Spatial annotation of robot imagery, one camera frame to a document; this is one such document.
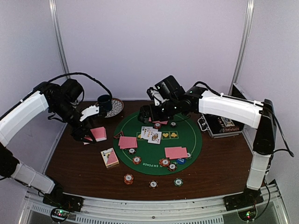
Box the dark blue mug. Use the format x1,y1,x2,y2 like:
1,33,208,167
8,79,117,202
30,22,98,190
97,94,113,112

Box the left aluminium frame post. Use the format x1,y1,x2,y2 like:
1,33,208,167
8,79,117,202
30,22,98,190
48,0,70,75

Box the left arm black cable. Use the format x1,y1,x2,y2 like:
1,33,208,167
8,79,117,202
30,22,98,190
46,72,114,101

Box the green 20 chip stack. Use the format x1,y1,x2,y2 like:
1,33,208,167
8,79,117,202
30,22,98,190
173,178,184,187

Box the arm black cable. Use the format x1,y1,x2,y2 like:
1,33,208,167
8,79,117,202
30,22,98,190
263,109,295,157
46,72,114,101

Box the single red-backed playing card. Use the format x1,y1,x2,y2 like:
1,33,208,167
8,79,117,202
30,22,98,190
118,136,138,149

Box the red-backed playing card deck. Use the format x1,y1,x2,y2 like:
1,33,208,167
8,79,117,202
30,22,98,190
101,148,119,168

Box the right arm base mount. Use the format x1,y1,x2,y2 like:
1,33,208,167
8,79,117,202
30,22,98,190
223,193,264,222

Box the red tan chip stack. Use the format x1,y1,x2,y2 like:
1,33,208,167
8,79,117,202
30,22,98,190
124,174,134,185

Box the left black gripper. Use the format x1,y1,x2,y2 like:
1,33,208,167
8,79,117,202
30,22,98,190
51,99,96,143

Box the red-backed card stack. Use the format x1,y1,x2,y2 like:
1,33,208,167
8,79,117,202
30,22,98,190
85,127,107,144

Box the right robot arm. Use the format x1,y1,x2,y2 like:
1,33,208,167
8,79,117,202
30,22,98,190
137,79,277,206

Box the aluminium frame post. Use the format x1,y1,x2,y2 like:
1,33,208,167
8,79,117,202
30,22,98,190
48,0,70,75
229,0,255,95

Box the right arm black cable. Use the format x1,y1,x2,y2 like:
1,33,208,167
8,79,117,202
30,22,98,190
263,109,295,157

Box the aluminium front rail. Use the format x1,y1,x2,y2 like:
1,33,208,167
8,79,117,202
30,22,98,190
17,183,291,224

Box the floral patterned saucer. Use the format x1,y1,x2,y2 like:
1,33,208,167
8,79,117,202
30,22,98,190
100,98,124,118

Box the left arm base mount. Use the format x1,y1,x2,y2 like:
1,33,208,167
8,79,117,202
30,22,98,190
43,194,84,223

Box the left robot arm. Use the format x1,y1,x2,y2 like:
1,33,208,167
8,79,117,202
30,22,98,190
0,79,95,207

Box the round green poker mat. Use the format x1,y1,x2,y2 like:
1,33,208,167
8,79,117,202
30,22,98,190
113,112,202,175

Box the red tan 5 chip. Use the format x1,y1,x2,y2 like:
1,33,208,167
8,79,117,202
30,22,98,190
132,156,142,165
154,123,161,129

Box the aluminium poker chip case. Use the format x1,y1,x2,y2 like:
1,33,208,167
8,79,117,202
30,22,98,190
197,82,255,139

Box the face-up queen card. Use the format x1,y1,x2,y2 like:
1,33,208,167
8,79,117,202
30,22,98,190
148,129,162,144

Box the blue small blind button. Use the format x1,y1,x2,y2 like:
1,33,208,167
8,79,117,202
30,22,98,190
176,158,186,165

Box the red tan 5 chips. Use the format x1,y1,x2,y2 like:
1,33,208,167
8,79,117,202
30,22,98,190
159,158,170,167

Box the red triangular dealer button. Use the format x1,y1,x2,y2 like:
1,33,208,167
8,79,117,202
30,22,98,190
114,131,124,139

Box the right aluminium frame post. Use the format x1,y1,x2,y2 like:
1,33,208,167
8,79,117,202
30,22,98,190
229,0,255,95

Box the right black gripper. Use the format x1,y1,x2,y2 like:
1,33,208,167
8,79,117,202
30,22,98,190
137,98,180,124

